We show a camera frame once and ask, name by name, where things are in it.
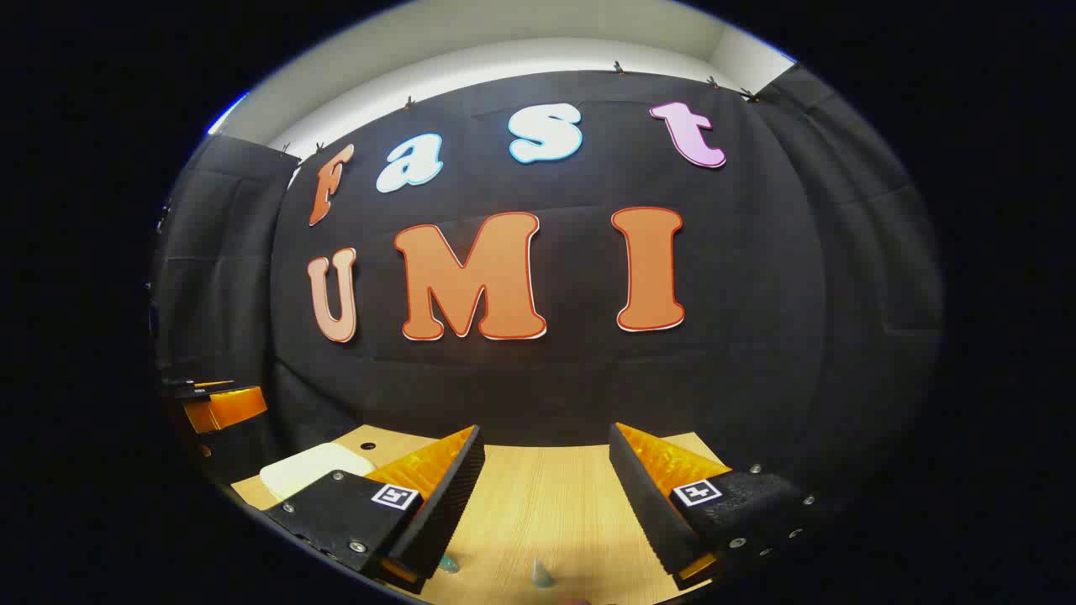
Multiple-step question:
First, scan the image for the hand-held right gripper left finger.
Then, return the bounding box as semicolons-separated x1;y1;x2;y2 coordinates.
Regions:
263;424;487;596

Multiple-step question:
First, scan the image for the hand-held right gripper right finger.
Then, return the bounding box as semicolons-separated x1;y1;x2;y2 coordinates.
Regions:
609;422;830;590

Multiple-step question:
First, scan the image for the cream suitcase with grey lining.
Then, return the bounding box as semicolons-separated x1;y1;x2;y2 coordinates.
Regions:
259;443;377;502

